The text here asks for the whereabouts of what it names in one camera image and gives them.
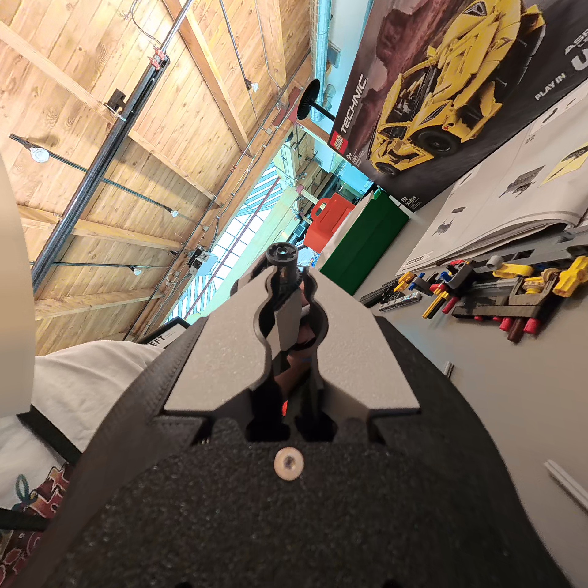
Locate lego instruction booklet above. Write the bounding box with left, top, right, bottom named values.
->
left=397, top=94, right=588, bottom=276

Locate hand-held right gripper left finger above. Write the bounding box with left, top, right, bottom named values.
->
left=164, top=266, right=279, bottom=428

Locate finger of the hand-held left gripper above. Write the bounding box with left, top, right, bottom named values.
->
left=275, top=294, right=305, bottom=353

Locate grey lego differential housing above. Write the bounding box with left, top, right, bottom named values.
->
left=266, top=242, right=306, bottom=304

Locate person's left hand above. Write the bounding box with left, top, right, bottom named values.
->
left=294, top=322, right=319, bottom=352

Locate white ceiling device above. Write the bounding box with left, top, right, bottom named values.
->
left=186, top=248, right=214, bottom=276

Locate black strap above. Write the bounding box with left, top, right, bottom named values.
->
left=18, top=410, right=82, bottom=466
left=0, top=507, right=50, bottom=533

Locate green plastic bin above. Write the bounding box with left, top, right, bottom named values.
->
left=319, top=188, right=409, bottom=295

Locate yellow car lego set box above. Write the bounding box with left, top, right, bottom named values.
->
left=327, top=0, right=588, bottom=212

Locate framed black white marker sign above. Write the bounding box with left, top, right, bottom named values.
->
left=146, top=316, right=190, bottom=351

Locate orange-red bag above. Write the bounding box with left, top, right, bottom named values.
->
left=303, top=193, right=356, bottom=251

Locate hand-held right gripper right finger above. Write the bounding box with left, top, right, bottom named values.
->
left=301, top=267, right=421, bottom=428

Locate lego chassis assembly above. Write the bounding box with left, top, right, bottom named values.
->
left=358, top=225, right=588, bottom=343

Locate black disc ceiling fixture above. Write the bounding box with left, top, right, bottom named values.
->
left=294, top=78, right=336, bottom=122

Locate person's left forearm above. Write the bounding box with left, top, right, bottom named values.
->
left=275, top=357, right=314, bottom=405

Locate person's white printed shirt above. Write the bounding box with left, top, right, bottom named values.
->
left=0, top=340, right=161, bottom=588

